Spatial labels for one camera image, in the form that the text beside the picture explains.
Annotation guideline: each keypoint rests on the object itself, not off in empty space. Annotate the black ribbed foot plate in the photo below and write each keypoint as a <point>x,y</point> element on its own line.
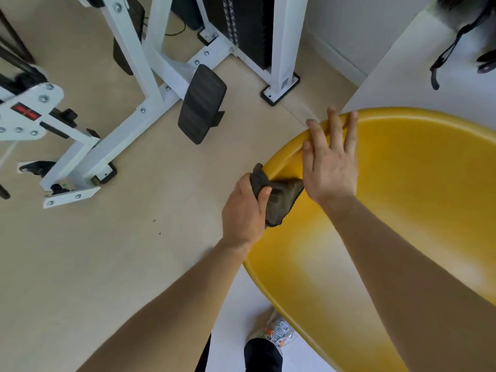
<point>201,104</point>

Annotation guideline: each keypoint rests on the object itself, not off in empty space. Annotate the person's right hand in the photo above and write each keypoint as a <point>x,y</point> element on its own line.
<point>329,170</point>

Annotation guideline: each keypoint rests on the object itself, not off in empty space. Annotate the white floor mat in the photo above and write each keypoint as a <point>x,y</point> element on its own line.
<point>391,77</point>

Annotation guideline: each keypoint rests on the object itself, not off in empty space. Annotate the white gym machine frame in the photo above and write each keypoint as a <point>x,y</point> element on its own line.
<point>131,65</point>

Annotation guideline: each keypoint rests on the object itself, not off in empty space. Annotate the black metal bars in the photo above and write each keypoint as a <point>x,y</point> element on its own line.
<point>17,46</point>

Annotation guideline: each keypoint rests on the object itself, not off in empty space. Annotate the person's right forearm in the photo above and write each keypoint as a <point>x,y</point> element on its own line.
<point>403,275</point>

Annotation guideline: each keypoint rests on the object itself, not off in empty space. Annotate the yellow plastic chair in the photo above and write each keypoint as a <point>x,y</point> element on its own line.
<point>418,182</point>

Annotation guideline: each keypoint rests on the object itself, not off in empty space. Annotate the dark grey cleaning cloth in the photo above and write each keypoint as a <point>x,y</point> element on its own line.
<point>281,201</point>

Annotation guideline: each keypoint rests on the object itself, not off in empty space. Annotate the grey sneaker with orange accents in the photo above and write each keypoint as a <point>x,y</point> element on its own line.
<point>276,333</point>

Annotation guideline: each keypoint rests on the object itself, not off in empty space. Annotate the person's right thumb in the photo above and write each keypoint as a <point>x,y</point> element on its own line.
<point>307,160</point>

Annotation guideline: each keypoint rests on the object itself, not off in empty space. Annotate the person's dark trousers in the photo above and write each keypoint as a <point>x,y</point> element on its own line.
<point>263,358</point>

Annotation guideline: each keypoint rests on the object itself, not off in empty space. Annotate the black weight stack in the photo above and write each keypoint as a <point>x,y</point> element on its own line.
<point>248,27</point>

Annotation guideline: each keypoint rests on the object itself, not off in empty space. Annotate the person's left forearm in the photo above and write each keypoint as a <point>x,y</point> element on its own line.
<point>174,306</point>

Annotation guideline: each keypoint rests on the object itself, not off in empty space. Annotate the person's left thumb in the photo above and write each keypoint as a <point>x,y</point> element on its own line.
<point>265,203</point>

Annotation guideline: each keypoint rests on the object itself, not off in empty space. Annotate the person's left hand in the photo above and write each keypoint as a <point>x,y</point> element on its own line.
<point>240,216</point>

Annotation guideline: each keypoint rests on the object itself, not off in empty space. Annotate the black padded machine pad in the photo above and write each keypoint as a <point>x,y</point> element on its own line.
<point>128,38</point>

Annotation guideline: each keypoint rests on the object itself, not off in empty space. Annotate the person's right middle finger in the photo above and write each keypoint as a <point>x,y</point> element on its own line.
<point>336,127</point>

